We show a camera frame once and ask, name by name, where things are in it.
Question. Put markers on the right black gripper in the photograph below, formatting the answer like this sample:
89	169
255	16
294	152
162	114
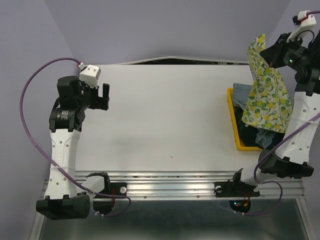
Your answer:
272	55

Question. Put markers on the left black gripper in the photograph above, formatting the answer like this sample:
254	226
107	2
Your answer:
100	102

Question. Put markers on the lemon print skirt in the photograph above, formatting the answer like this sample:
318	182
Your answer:
268	105

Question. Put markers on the light blue denim skirt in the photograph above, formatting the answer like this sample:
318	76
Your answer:
241	94

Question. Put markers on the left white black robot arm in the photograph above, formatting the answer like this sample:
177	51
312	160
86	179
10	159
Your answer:
75	95

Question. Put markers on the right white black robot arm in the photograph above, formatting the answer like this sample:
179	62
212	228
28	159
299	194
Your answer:
290	157

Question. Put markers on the yellow plastic tray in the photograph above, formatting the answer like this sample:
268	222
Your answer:
238	142

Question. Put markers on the dark green skirt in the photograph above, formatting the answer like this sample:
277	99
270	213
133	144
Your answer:
247	134

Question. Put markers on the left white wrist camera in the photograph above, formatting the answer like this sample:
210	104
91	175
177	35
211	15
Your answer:
89	74

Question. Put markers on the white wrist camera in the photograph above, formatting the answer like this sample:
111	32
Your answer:
304	22
89	74

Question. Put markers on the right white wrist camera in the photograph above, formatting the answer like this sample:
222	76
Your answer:
304	22

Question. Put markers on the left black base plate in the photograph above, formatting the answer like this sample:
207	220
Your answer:
107	207

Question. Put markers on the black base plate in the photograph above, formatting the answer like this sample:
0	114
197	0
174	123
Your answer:
239	197
107	207

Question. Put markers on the aluminium rail frame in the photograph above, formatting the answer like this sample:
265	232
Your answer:
168	135

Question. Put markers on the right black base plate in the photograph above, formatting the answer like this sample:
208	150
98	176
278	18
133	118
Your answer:
239	197

